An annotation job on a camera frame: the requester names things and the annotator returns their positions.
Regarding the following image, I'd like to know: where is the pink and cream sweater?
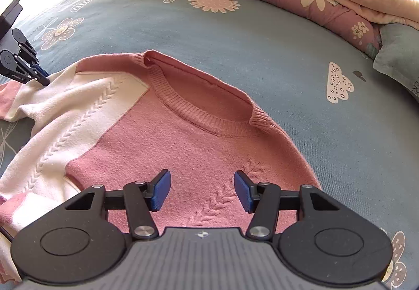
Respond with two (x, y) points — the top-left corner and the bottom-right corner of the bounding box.
(0, 49), (323, 284)

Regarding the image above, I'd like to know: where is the blue floral bed sheet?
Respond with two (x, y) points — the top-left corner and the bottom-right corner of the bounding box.
(1, 0), (418, 289)

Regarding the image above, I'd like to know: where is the grey-green flower pillow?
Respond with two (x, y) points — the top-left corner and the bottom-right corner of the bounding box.
(373, 23), (419, 101)

